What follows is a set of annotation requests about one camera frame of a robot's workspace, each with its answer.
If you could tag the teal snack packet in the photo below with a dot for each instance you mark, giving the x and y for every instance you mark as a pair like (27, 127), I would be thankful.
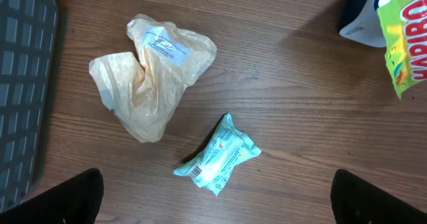
(212, 167)

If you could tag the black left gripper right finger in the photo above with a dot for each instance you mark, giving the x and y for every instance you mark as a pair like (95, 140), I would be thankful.
(355, 200)

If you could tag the beige snack bag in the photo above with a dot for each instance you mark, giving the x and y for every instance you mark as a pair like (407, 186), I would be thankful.
(144, 88)

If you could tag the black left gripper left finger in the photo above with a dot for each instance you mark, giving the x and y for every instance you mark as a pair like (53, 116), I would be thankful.
(77, 200)

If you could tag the white barcode scanner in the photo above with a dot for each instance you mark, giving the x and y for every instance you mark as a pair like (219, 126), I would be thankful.
(360, 22)

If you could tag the green candy bag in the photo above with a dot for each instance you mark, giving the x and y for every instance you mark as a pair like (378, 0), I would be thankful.
(403, 23)

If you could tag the grey plastic shopping basket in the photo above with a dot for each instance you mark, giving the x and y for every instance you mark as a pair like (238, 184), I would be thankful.
(31, 42)

